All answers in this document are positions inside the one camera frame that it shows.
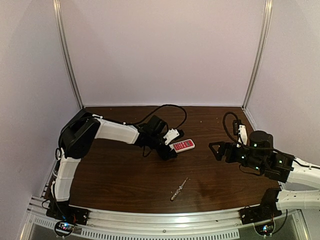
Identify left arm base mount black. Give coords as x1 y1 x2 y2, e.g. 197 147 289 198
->
46 201 89 226

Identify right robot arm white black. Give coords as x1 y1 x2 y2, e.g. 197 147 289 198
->
208 130 320 211

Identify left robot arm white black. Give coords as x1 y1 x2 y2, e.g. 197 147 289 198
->
51 109 185 202

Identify red white remote control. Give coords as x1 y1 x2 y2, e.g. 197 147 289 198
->
169 139 195 154

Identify left black braided cable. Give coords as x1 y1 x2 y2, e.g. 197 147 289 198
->
124 104 188 133

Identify right aluminium frame post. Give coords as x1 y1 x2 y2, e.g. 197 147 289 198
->
242 0 273 111

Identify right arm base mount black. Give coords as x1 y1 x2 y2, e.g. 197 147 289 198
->
238 188 282 225

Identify left aluminium frame post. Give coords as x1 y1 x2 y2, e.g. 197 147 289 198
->
52 0 84 109

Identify front aluminium rail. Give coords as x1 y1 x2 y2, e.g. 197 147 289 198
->
17 196 312 240

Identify right black braided cable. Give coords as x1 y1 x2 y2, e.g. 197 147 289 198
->
222 111 245 148

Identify clear handle screwdriver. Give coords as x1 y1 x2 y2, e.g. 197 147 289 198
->
170 177 188 202

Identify black braided cable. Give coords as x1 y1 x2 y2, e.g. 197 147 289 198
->
124 104 188 133
222 111 245 148

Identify aluminium frame post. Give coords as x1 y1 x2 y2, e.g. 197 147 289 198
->
52 0 84 109
242 0 273 111

